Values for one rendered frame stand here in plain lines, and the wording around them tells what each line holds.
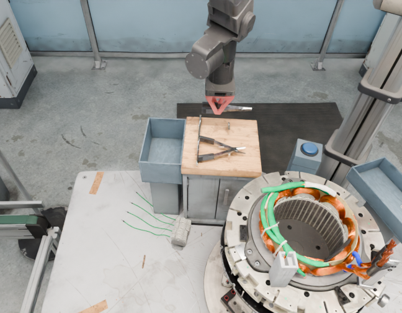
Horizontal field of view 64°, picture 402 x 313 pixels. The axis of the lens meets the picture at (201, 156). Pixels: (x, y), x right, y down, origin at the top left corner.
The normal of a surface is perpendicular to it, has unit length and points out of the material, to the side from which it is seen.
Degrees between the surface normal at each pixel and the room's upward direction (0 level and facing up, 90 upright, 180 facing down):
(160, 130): 90
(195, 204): 90
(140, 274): 0
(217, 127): 0
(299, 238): 0
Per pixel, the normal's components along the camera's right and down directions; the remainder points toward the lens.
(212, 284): 0.04, -0.65
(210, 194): -0.04, 0.75
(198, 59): -0.57, 0.61
